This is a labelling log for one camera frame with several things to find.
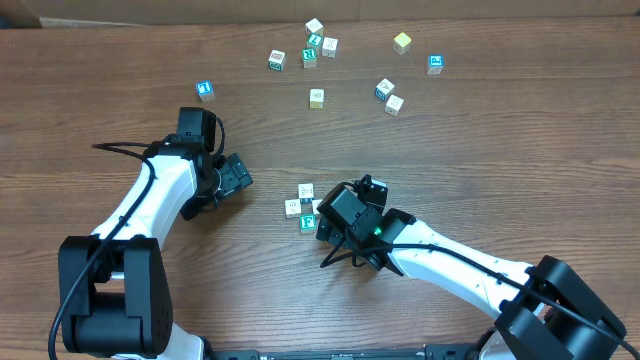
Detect wooden block red U side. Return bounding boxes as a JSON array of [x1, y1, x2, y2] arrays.
[[298, 183, 315, 203]]

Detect wooden block blue edge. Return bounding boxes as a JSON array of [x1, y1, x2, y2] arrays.
[[374, 78, 395, 102]]

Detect green F wooden block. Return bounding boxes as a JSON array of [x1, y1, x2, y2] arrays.
[[299, 214, 317, 233]]

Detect blue P wooden block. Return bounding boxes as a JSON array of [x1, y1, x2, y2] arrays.
[[427, 54, 444, 75]]

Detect green L wooden block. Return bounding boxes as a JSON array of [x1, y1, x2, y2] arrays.
[[306, 33, 324, 53]]

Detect wooden block yellow side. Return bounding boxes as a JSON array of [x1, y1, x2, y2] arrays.
[[309, 89, 325, 109]]

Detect plain wooden block top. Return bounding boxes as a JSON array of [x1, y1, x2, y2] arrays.
[[305, 18, 324, 35]]

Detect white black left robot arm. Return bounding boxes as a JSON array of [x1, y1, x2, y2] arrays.
[[48, 107, 253, 359]]

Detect wooden block hook drawing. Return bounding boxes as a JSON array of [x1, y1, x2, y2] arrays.
[[284, 199, 302, 218]]

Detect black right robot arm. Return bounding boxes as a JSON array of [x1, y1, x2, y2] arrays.
[[316, 176, 639, 360]]

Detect wooden block blue side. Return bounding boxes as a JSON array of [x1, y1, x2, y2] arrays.
[[321, 37, 338, 58]]

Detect wooden block green B side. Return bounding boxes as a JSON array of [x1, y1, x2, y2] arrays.
[[268, 49, 286, 72]]

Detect green R wooden block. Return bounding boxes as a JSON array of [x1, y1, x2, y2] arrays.
[[301, 48, 317, 69]]

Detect yellow top wooden block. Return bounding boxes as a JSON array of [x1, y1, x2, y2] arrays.
[[393, 32, 412, 55]]

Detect blue I wooden block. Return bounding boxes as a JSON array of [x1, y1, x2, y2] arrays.
[[196, 80, 216, 102]]

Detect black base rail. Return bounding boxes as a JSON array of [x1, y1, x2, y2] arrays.
[[119, 342, 501, 360]]

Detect wooden block acorn drawing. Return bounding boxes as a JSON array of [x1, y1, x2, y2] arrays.
[[312, 199, 322, 215]]

